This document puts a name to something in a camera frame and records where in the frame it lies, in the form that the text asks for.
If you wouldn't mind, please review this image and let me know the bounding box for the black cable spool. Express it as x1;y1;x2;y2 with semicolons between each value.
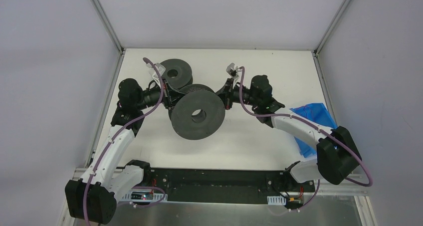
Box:
169;84;225;140

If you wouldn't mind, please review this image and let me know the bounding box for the thin red wire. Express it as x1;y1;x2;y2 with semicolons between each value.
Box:
295;105;323;118

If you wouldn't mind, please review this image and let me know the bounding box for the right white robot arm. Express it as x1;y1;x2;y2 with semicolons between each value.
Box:
217;75;362;191

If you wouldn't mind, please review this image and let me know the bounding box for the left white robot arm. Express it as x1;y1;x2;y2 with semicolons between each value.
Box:
65;78;173;225

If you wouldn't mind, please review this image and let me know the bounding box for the black spool lying flat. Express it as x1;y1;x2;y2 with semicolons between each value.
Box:
160;58;193;89

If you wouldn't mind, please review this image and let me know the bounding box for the blue plastic bin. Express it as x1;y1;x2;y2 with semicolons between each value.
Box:
289;102;338;158

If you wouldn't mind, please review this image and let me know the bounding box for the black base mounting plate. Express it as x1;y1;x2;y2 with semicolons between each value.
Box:
122;168;316;205

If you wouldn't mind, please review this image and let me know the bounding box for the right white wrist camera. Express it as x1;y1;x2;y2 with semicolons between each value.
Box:
226;63;242;85

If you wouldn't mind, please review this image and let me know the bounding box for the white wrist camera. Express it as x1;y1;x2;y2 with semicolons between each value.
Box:
146;63;166;86
226;63;242;85

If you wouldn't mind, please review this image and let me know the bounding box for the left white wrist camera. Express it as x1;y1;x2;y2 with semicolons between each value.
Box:
146;63;166;86

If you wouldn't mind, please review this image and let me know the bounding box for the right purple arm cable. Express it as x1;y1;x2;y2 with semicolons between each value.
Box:
237;66;374;212

